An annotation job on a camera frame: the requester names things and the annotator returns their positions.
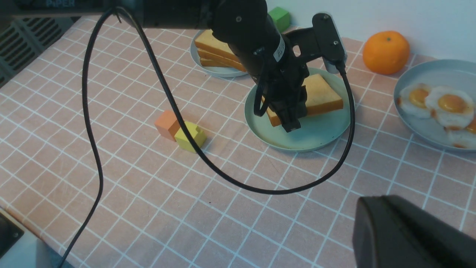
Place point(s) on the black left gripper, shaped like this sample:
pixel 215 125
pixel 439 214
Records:
pixel 280 88

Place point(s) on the orange fruit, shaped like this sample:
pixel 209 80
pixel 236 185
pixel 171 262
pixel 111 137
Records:
pixel 386 52

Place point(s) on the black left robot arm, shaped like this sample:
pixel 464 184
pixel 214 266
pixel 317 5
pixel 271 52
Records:
pixel 244 25

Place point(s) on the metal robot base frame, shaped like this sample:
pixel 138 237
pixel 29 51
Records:
pixel 20 248

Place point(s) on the orange foam cube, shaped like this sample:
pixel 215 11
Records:
pixel 167 125

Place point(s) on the light blue bread plate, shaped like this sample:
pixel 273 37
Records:
pixel 223 72

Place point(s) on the green foam cube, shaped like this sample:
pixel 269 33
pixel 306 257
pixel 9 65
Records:
pixel 281 18

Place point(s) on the fried egg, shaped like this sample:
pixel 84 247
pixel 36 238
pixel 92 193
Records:
pixel 411 100
pixel 452 109
pixel 465 138

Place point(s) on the green centre plate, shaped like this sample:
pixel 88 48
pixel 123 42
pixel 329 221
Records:
pixel 316 132

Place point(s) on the grey egg plate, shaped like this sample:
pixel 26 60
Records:
pixel 457 74

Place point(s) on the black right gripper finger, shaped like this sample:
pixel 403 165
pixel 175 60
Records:
pixel 391 232

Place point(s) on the pink checked tablecloth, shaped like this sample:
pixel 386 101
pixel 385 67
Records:
pixel 161 205

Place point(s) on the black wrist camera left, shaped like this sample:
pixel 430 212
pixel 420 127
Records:
pixel 322 40

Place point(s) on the toast slice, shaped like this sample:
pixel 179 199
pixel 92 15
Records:
pixel 208 45
pixel 214 63
pixel 321 97
pixel 219 58

